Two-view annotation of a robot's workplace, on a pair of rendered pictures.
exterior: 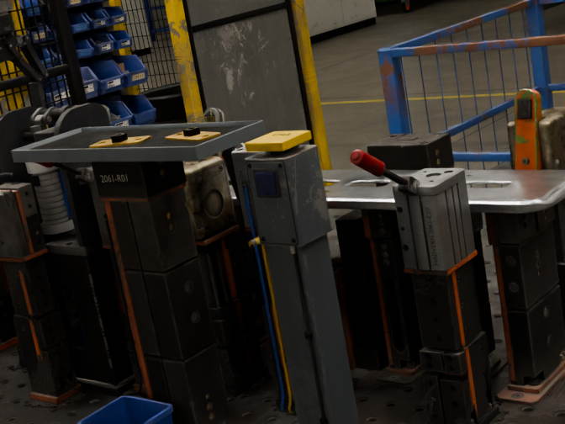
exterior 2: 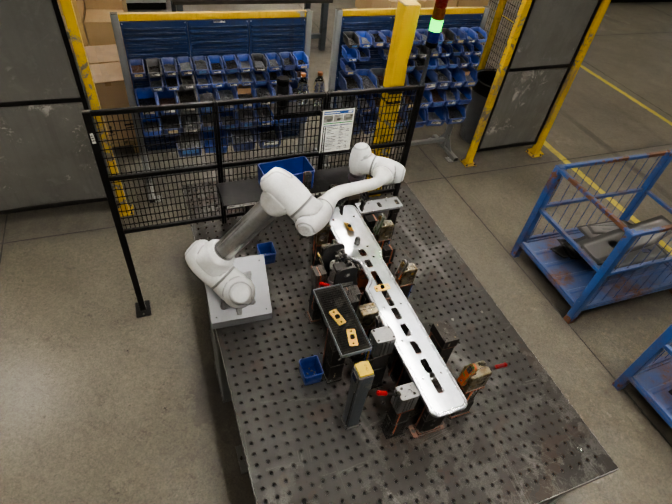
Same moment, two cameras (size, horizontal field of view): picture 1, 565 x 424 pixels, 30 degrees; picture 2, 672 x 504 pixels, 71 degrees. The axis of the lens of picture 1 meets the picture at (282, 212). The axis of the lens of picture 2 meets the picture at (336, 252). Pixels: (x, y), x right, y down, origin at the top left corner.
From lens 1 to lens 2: 146 cm
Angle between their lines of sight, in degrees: 36
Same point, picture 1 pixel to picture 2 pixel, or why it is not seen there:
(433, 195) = (401, 401)
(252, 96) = (522, 104)
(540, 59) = (652, 179)
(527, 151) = (463, 378)
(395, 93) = (550, 186)
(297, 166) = (363, 381)
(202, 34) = (513, 73)
